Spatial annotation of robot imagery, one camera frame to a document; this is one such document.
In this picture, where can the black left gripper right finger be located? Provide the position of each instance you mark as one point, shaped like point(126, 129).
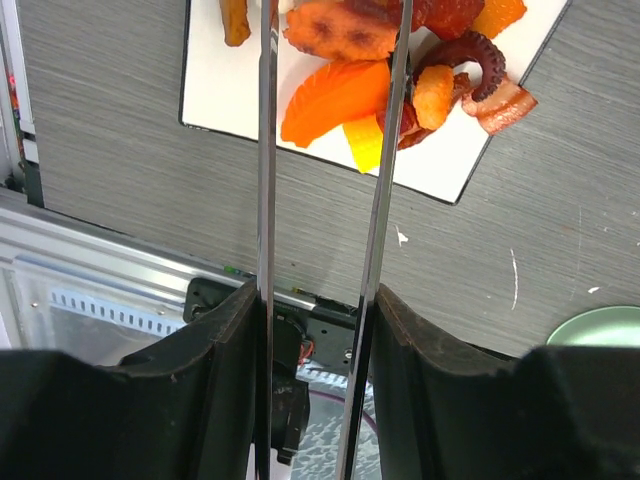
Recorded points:
point(448, 410)

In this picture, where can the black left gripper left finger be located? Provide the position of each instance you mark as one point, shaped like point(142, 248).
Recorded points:
point(181, 408)

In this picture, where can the mint green canister lid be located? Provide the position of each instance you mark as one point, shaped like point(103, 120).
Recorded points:
point(611, 326)

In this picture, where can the yellow egg piece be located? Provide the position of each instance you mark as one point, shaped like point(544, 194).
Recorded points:
point(365, 139)

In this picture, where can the bacon strip piece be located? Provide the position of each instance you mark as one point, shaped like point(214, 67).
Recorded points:
point(509, 104)

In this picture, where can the orange fried shrimp piece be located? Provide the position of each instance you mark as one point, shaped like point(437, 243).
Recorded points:
point(432, 96)

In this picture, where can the orange salmon sushi piece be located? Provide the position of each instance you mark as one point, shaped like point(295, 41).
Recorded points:
point(337, 93)

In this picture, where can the purple octopus tentacle piece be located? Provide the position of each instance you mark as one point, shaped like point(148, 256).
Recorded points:
point(479, 67)

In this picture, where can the brown fried food stick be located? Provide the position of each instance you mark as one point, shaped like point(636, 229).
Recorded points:
point(234, 15)

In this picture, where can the white slotted cable duct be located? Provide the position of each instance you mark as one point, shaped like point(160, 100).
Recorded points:
point(114, 313)

